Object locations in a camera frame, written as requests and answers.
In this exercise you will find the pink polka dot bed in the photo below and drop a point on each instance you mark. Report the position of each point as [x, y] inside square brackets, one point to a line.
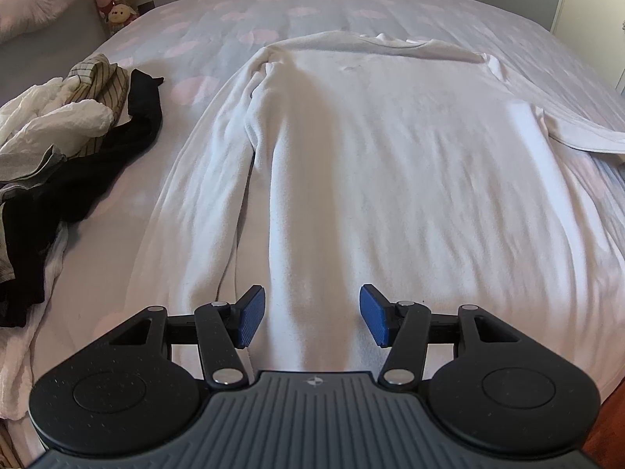
[171, 122]

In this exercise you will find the white sweatshirt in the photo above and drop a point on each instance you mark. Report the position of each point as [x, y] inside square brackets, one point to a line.
[390, 156]

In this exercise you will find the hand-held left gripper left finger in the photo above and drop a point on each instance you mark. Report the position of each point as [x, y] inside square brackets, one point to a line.
[251, 315]

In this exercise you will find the white waffle cloth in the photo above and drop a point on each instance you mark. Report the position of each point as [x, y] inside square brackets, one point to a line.
[24, 351]

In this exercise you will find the white crinkled shirt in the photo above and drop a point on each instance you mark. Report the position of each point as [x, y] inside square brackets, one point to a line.
[58, 117]

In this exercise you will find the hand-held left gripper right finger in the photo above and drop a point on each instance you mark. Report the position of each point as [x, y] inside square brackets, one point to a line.
[373, 315]

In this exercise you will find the grey knit garment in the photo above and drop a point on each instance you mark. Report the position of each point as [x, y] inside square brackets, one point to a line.
[29, 168]

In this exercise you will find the white wardrobe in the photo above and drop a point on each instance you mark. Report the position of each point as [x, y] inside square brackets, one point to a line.
[595, 10]

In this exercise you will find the beige striped garment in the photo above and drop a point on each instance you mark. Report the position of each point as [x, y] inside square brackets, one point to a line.
[105, 83]

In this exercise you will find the wall socket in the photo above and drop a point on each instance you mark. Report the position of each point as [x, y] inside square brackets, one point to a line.
[146, 8]

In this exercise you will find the black garment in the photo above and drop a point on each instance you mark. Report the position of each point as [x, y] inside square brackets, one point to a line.
[97, 166]

